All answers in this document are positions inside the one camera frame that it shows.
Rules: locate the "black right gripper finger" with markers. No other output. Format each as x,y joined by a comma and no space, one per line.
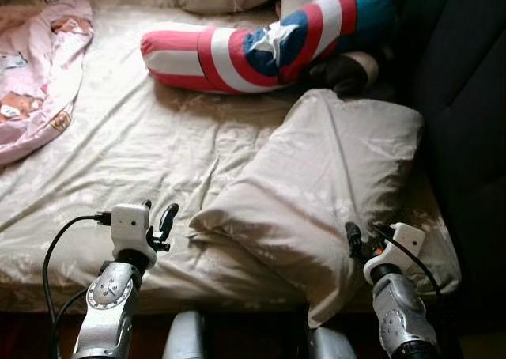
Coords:
353,236

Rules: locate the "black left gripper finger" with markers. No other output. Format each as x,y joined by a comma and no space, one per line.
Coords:
168,219
146,206

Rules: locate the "pink cartoon print quilt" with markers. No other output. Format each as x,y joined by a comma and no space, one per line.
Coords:
39,74

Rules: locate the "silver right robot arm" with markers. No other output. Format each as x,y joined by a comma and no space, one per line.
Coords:
399,311

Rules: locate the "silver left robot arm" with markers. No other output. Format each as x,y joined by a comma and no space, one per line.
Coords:
111,304

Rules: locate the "silver right robot leg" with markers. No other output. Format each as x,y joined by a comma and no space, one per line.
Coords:
330,345

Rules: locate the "silver robot leg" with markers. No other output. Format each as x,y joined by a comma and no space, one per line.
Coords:
330,345
186,339

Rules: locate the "silver left robot leg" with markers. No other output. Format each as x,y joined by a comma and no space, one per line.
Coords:
186,339

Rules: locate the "dark brown plush toy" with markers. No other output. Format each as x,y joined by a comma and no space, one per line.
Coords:
340,73

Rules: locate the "red white blue bolster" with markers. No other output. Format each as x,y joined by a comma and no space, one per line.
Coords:
229,58

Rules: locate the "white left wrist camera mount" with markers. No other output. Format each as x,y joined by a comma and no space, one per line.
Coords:
128,228

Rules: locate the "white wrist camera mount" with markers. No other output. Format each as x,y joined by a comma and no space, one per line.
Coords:
403,244
128,228

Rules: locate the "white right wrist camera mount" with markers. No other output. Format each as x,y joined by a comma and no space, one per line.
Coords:
403,244

